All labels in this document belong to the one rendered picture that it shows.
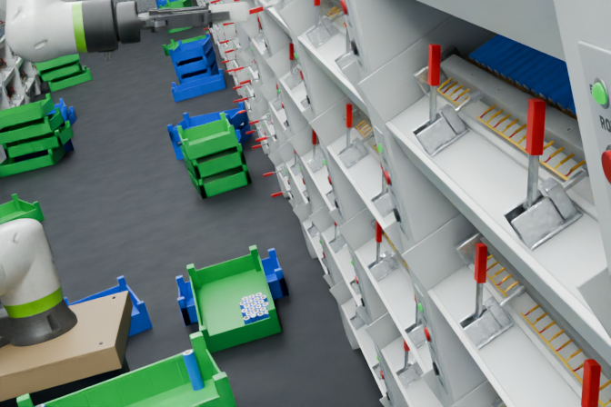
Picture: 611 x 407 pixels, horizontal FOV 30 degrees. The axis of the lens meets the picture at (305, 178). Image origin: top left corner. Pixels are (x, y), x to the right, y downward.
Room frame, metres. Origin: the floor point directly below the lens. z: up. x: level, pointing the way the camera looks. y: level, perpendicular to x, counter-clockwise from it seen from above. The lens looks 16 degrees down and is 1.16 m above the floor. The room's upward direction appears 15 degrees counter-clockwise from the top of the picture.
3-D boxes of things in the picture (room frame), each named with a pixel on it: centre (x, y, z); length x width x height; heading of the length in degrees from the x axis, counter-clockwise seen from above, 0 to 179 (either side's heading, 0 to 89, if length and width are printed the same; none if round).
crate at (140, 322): (3.13, 0.67, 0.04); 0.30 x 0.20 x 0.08; 17
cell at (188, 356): (1.65, 0.25, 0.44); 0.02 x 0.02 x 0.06
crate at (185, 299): (3.07, 0.29, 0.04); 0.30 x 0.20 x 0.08; 94
